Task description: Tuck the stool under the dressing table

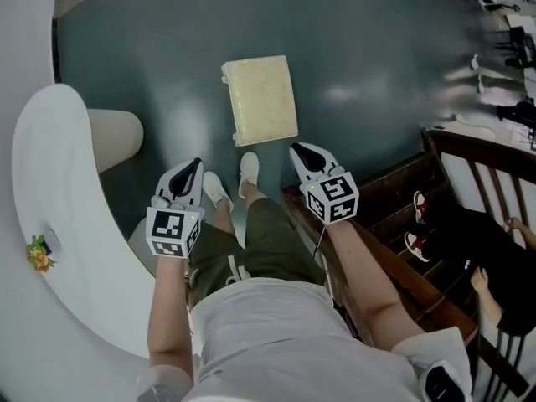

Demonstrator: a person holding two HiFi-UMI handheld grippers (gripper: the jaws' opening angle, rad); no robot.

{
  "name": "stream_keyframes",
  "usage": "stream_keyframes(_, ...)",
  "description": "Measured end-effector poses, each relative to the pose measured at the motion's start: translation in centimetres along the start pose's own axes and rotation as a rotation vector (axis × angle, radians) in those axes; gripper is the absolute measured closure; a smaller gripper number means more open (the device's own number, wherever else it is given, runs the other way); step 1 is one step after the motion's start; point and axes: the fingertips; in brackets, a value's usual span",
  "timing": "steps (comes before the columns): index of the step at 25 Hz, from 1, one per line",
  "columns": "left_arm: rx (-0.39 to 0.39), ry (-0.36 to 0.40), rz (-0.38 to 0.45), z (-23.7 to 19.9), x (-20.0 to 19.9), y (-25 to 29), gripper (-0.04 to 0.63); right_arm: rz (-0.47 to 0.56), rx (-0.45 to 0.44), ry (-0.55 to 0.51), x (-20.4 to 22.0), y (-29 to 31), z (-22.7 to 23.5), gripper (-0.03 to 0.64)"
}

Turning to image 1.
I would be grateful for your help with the cream cushioned stool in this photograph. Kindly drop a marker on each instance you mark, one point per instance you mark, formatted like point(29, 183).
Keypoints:
point(264, 99)

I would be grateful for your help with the white dressing table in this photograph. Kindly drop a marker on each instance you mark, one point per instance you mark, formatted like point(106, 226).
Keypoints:
point(63, 174)

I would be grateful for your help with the person's right leg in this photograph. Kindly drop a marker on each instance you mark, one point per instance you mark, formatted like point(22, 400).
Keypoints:
point(253, 193)

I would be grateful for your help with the person's left forearm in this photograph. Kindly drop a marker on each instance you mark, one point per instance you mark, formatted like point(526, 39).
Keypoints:
point(169, 308)

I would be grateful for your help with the person's left white shoe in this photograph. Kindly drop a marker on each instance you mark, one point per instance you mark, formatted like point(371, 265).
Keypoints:
point(215, 189)

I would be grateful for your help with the black tripod equipment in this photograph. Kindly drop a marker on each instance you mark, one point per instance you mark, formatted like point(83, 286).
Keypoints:
point(519, 111)

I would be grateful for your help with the person's left leg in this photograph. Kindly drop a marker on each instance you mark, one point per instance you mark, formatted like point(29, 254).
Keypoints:
point(222, 220)

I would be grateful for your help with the beige cylindrical table leg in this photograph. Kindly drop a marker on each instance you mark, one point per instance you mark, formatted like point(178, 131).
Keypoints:
point(115, 138)

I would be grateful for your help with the yellow flower ornament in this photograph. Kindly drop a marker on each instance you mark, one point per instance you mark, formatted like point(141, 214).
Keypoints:
point(38, 256)

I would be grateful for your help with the white slipper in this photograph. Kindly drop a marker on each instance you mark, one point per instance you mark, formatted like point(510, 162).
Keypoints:
point(481, 83)
point(474, 62)

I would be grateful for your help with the white t-shirt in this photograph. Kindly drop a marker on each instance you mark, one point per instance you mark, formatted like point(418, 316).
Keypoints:
point(276, 341)

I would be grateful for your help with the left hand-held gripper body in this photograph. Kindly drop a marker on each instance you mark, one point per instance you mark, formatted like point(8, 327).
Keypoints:
point(169, 224)

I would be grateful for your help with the person's leg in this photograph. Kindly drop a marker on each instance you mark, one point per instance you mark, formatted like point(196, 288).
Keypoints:
point(222, 220)
point(253, 193)

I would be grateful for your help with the person's right white shoe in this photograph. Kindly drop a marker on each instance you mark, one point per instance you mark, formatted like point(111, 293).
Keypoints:
point(249, 170)

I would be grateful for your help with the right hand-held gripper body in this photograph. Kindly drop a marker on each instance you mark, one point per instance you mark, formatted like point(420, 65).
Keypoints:
point(333, 197)

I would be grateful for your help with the olive green shorts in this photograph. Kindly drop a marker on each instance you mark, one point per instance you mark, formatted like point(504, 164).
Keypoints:
point(272, 241)

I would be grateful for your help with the person's right forearm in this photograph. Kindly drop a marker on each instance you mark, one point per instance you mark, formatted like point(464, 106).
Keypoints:
point(364, 283)

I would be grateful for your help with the black office chair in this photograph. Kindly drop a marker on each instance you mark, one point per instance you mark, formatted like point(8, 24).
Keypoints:
point(519, 46)

